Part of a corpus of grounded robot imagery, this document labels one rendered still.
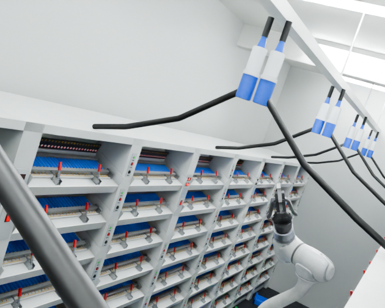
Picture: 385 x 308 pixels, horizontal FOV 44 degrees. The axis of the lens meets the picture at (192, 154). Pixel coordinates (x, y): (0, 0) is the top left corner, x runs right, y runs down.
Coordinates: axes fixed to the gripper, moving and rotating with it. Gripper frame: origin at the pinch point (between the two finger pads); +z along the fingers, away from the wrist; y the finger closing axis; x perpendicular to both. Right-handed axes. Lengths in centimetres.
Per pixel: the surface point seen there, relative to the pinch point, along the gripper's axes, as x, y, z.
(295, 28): -36, 14, 52
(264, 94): -10.1, -1.3, 40.0
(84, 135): -15, -76, 29
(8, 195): 114, -23, 110
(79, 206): -16, -93, -11
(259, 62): -20, -2, 48
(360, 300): 83, 13, 46
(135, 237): -45, -85, -67
